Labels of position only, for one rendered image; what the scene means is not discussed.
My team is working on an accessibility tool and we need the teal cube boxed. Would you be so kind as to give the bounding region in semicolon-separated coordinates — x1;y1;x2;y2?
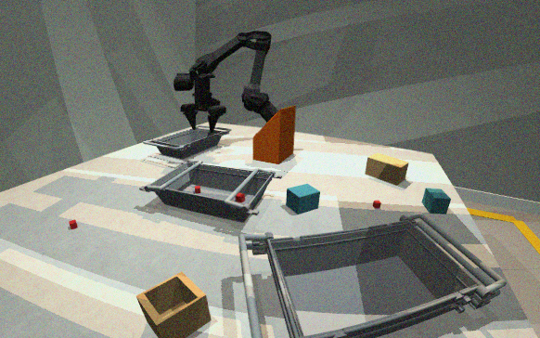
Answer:
421;188;451;215
286;184;320;215

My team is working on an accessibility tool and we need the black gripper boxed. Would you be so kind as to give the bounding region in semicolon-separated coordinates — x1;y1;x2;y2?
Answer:
181;90;226;133

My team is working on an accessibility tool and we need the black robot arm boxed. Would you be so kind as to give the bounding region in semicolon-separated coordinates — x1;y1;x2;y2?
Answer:
174;31;278;124

